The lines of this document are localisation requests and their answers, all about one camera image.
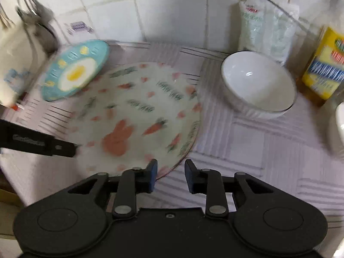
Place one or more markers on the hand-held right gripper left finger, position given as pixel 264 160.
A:
pixel 152 176

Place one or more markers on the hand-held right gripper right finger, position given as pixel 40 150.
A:
pixel 189 178

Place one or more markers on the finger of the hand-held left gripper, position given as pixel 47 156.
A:
pixel 65 148

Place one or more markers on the rabbit and carrot plate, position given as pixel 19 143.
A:
pixel 134 113

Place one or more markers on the blue fried egg plate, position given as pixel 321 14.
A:
pixel 78 72

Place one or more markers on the white bowl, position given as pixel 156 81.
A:
pixel 255 86

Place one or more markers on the small red object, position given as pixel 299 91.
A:
pixel 17 107

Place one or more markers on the striped table mat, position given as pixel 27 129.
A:
pixel 242 145

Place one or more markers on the white rice cooker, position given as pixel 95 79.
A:
pixel 14 59

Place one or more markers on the dark metal utensil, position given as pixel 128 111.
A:
pixel 40 27

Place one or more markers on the white rounded object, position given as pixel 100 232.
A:
pixel 339 129

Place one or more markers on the white plastic bag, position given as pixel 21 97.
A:
pixel 255 27

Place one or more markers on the yellow label oil bottle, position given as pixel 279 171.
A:
pixel 325 70

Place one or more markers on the wall sticker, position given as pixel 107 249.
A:
pixel 79 28

